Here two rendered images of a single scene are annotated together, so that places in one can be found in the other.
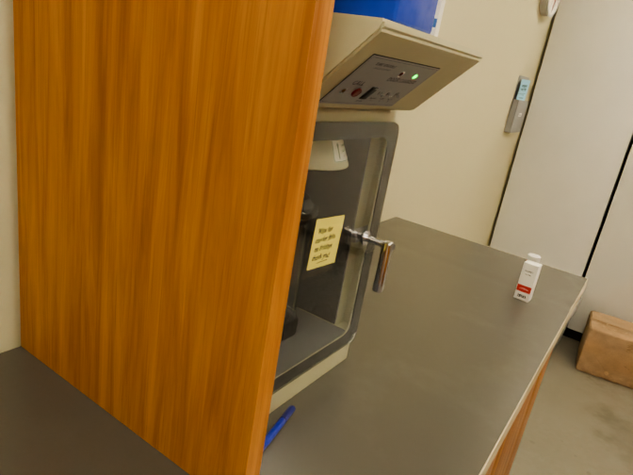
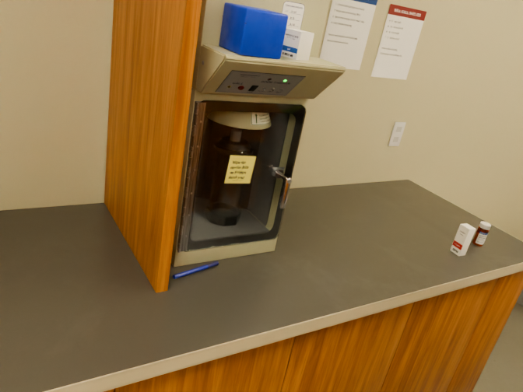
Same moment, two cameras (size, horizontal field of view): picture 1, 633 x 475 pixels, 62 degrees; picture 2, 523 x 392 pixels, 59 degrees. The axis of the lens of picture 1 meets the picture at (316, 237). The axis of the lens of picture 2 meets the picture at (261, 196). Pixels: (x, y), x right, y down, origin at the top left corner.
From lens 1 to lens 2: 60 cm
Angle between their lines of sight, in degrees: 22
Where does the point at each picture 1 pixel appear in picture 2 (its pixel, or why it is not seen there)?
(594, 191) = not seen: outside the picture
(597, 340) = not seen: outside the picture
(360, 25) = (219, 57)
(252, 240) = (164, 155)
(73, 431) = (105, 242)
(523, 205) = not seen: outside the picture
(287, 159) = (173, 118)
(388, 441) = (260, 292)
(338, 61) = (212, 73)
